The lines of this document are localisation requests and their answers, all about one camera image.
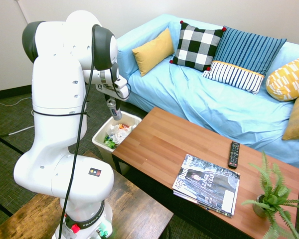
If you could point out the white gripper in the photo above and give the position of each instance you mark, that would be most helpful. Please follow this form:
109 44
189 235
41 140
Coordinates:
119 92

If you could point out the silver drink can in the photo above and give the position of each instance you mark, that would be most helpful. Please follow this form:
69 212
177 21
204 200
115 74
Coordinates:
113 109

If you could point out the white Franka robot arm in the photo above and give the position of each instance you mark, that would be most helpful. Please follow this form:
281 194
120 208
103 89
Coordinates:
57 87

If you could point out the beige plastic trash bin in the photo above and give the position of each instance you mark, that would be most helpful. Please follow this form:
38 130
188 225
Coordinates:
99 142

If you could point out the crumpled white paper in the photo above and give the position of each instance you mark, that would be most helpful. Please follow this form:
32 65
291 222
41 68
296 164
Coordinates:
119 133

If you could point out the green wrapper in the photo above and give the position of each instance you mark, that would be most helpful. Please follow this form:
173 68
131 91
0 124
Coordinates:
109 142

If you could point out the plain mustard pillow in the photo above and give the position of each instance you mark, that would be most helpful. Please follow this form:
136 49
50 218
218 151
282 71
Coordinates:
153 52

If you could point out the wooden coffee table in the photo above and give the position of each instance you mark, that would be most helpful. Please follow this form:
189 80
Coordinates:
169 149

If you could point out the light blue sofa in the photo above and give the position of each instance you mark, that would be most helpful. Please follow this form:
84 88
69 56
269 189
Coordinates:
204 104

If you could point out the black white checked pillow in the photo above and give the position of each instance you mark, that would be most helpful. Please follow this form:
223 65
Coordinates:
196 46

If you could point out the rustic dark wood table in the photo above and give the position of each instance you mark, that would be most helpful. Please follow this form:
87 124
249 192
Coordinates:
139 214

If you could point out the business magazine with dark cover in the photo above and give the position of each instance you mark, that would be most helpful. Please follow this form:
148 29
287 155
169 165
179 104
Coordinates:
206 184

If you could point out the black remote control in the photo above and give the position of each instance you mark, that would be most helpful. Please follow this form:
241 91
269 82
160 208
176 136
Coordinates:
234 154

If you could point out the blue striped pillow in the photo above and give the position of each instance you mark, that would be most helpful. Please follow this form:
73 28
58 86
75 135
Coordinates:
244 54

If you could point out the magazine under cover magazine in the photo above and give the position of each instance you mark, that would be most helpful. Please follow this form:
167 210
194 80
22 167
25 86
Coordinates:
204 207

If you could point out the yellow white patterned bolster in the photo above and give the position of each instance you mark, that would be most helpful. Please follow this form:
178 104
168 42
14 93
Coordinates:
289 79

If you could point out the potted green fern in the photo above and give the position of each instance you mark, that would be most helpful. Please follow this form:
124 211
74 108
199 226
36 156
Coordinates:
260 206

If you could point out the mustard striped pillow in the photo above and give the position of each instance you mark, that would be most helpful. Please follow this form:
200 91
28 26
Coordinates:
297 119

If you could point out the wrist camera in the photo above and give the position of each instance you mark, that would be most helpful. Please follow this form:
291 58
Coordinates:
120 83

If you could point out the black camera tripod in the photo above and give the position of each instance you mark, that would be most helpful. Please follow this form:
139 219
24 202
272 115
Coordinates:
7 143

